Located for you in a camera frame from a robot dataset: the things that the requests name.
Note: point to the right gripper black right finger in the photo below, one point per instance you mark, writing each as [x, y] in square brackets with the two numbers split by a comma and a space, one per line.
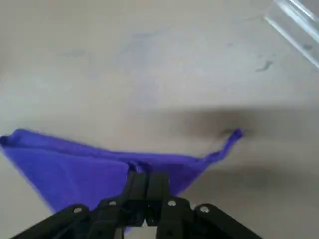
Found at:
[179, 219]

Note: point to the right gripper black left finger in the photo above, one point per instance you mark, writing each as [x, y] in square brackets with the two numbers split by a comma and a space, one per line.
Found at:
[104, 219]

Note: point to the purple towel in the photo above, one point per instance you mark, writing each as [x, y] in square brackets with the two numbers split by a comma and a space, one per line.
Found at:
[74, 174]

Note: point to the clear acrylic stepped rack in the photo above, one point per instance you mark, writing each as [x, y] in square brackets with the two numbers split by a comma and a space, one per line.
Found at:
[294, 27]

